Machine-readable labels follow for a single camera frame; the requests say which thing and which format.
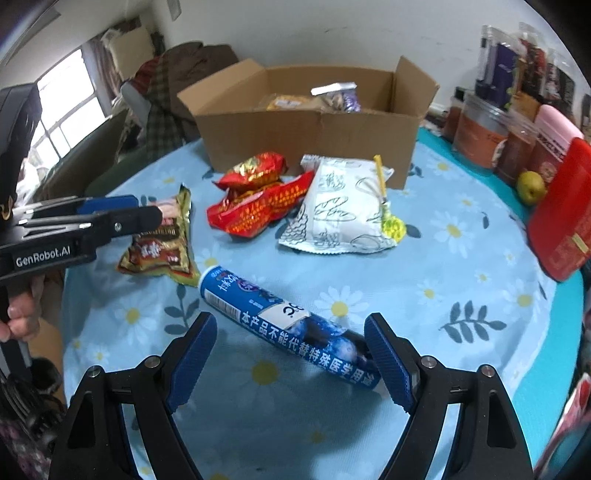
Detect blue label clear jar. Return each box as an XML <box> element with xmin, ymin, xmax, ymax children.
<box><xmin>475</xmin><ymin>25</ymin><xmax>525</xmax><ymax>111</ymax></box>

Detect person's left hand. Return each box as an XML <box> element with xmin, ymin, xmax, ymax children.
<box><xmin>0</xmin><ymin>276</ymin><xmax>45</xmax><ymax>343</ymax></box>

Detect yellow green lollipop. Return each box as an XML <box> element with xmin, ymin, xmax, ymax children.
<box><xmin>374</xmin><ymin>155</ymin><xmax>407</xmax><ymax>244</ymax></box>

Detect pink lidded jar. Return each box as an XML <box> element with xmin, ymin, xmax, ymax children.
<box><xmin>527</xmin><ymin>105</ymin><xmax>583</xmax><ymax>185</ymax></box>

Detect white illustrated snack bag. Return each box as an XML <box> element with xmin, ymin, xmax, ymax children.
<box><xmin>279</xmin><ymin>154</ymin><xmax>398</xmax><ymax>255</ymax></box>

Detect gold brown snack packet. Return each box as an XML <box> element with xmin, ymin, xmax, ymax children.
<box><xmin>116</xmin><ymin>185</ymin><xmax>200</xmax><ymax>286</ymax></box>

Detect brown jacket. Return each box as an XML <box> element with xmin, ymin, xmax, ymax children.
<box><xmin>153</xmin><ymin>41</ymin><xmax>238</xmax><ymax>142</ymax></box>

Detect dark red label jar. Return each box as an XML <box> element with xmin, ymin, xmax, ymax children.
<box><xmin>518</xmin><ymin>22</ymin><xmax>553</xmax><ymax>104</ymax></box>

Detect purple white snack packet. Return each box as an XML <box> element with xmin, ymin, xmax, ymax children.
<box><xmin>311</xmin><ymin>82</ymin><xmax>362</xmax><ymax>113</ymax></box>

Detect plaid cloth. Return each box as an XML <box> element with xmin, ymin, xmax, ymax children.
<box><xmin>145</xmin><ymin>56</ymin><xmax>184</xmax><ymax>161</ymax></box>

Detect yellow snack packet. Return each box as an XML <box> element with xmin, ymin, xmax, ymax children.
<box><xmin>263</xmin><ymin>94</ymin><xmax>325</xmax><ymax>111</ymax></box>

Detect blue daisy tablecloth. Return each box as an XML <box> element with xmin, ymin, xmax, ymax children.
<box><xmin>61</xmin><ymin>141</ymin><xmax>556</xmax><ymax>479</ymax></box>

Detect clear jar orange contents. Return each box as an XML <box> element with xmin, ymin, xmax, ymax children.
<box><xmin>453</xmin><ymin>93</ymin><xmax>510</xmax><ymax>172</ymax></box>

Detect blue tablet tube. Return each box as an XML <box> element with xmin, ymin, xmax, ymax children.
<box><xmin>198</xmin><ymin>266</ymin><xmax>382</xmax><ymax>390</ymax></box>

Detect red snack bag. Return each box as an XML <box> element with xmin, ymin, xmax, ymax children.
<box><xmin>206</xmin><ymin>172</ymin><xmax>315</xmax><ymax>238</ymax></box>

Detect yellow green pear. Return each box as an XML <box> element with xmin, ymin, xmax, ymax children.
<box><xmin>516</xmin><ymin>171</ymin><xmax>547</xmax><ymax>206</ymax></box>

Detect red canister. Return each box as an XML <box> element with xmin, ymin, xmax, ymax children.
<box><xmin>527</xmin><ymin>138</ymin><xmax>591</xmax><ymax>282</ymax></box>

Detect brown cardboard box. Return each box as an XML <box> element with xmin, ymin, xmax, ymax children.
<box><xmin>178</xmin><ymin>57</ymin><xmax>439</xmax><ymax>189</ymax></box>

